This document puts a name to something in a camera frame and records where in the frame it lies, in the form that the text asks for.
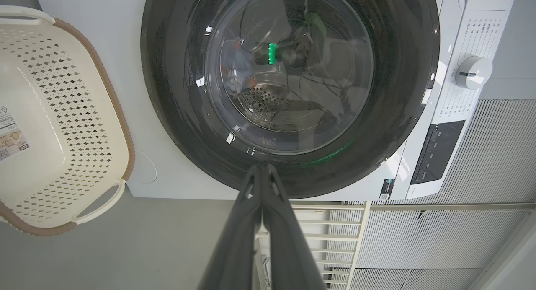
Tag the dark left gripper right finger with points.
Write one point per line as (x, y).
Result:
(289, 252)

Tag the black washer display panel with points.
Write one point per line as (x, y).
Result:
(437, 151)

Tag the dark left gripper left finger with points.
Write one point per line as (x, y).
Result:
(234, 248)

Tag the white washing machine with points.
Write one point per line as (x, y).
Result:
(121, 13)

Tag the cream perforated laundry basket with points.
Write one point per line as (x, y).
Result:
(50, 164)

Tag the white washer dial knob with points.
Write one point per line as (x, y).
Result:
(475, 72)

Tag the black round washer door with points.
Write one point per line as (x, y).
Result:
(176, 114)

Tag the basket product label sticker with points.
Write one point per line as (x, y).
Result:
(12, 135)

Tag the white metal rack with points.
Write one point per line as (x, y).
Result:
(335, 235)

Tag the blue cartoon print garment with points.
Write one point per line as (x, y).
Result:
(234, 68)

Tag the small QR code sticker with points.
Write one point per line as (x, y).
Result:
(387, 189)

